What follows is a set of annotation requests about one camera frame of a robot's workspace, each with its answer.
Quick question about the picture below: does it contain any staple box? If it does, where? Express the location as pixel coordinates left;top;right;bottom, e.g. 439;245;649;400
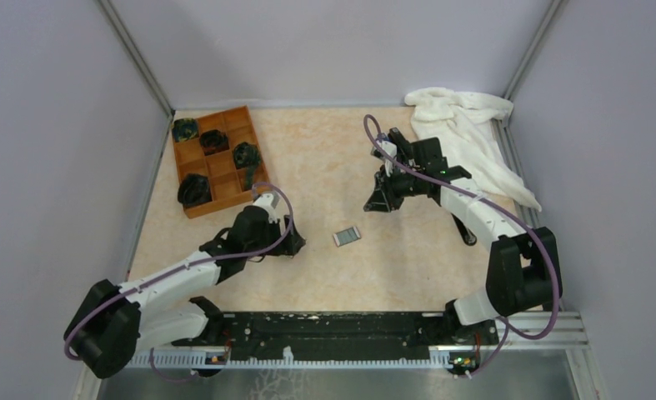
333;226;362;248

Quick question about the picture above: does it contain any black stapler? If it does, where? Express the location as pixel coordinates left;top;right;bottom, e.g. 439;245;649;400
388;127;411;148
452;214;478;247

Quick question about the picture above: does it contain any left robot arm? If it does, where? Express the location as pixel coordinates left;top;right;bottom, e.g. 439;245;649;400
63;205;306;378

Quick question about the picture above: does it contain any white towel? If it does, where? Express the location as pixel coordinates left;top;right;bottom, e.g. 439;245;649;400
403;87;543;212

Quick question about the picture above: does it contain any aluminium frame rail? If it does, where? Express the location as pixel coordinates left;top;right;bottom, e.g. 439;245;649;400
74;311;607;399

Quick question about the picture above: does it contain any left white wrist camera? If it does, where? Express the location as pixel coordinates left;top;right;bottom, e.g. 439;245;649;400
253;191;281;223

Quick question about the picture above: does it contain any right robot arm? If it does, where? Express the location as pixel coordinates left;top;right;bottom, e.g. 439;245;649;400
363;131;563;343

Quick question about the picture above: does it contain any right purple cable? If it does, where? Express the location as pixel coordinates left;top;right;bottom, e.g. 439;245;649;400
363;114;561;379

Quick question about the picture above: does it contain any dark rolled tie middle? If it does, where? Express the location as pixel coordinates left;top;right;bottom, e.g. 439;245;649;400
199;129;229;156

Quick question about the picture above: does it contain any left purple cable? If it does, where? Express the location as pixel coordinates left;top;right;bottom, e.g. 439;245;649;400
63;182;296;385

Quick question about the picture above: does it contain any dark rolled tie front right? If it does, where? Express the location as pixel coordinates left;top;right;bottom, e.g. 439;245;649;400
177;173;213;208

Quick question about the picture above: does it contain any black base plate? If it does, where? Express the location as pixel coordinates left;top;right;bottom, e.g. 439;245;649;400
173;312;498;362

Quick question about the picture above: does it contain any dark rolled tie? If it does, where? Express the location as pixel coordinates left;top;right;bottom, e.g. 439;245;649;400
232;142;262;169
172;117;199;143
177;173;213;208
199;129;229;156

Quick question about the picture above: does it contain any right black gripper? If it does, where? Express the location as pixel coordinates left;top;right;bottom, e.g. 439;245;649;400
363;163;425;213

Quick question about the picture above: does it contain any dark rolled tie front left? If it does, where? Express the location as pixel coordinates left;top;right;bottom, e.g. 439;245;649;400
172;117;199;143

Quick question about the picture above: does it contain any dark rolled tie back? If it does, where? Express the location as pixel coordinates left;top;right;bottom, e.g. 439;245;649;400
232;142;262;169

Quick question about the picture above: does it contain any orange wooden divided tray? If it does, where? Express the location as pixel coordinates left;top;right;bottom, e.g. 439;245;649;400
171;106;270;218

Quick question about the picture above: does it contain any purple cable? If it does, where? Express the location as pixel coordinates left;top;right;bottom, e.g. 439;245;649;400
363;114;561;379
63;182;296;385

